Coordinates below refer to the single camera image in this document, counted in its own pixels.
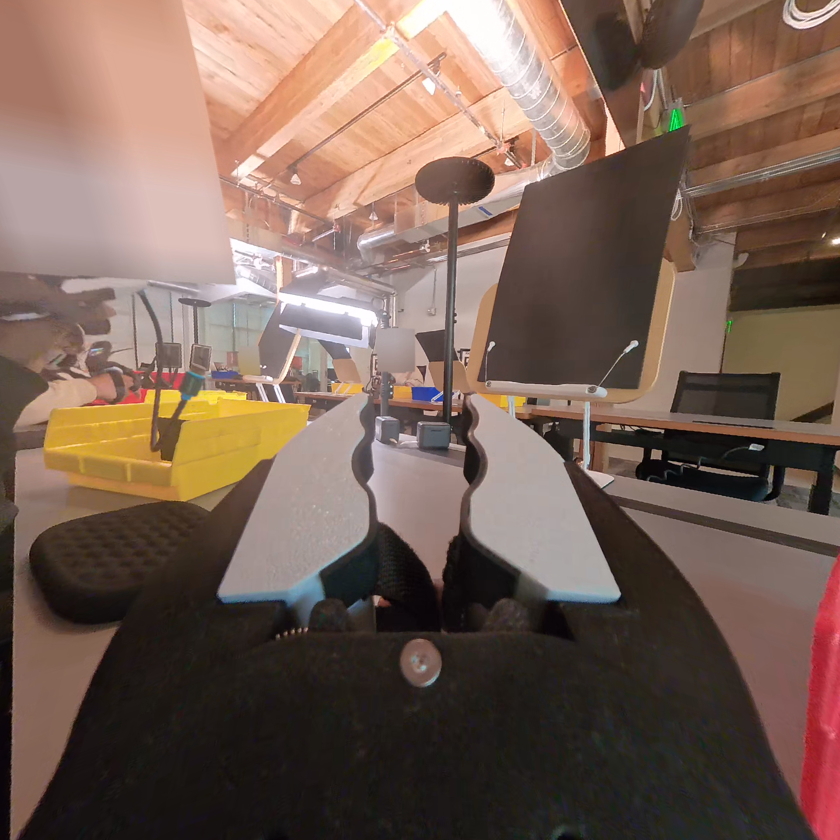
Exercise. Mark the metal light stand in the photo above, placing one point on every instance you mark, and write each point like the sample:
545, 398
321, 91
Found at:
386, 380

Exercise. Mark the white board stand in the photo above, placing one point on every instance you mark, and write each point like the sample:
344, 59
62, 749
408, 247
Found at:
590, 420

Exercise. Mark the black stand pole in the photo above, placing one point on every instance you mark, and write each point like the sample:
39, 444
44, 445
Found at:
453, 275

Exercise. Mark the black padded armrest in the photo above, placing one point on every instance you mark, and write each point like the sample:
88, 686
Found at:
111, 558

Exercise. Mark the black bin divider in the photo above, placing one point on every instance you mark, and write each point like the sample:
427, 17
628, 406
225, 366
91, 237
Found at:
172, 438

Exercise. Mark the green exit sign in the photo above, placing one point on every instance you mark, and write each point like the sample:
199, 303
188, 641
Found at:
675, 119

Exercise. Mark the silver ceiling duct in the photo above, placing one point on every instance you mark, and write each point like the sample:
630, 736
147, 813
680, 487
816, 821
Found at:
538, 98

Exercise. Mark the studio light panel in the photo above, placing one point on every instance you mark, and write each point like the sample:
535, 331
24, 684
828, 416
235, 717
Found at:
328, 321

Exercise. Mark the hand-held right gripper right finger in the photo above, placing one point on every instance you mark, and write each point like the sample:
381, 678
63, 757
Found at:
538, 518

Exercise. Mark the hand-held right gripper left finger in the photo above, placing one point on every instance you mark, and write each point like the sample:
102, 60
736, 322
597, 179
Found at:
295, 518

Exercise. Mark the long wooden desk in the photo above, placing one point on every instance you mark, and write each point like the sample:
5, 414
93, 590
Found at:
656, 420

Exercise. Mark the person's left hand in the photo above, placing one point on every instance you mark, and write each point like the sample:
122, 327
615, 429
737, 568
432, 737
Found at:
33, 341

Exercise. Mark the black floor lamp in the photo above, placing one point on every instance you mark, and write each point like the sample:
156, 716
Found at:
195, 303

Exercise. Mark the yellow plastic bin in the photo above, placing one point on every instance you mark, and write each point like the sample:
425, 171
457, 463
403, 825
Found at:
348, 388
210, 395
216, 453

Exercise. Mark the blue plastic object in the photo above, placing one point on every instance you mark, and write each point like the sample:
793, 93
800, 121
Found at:
426, 392

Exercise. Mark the person's left forearm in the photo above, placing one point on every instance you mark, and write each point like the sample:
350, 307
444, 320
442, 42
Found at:
19, 394

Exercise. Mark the grey panel on stand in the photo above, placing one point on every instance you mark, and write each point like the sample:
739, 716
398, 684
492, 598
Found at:
200, 358
169, 354

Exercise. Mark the black faced plywood board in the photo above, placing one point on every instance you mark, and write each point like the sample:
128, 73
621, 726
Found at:
590, 262
275, 341

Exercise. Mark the black office chair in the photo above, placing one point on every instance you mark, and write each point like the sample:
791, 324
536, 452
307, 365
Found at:
728, 397

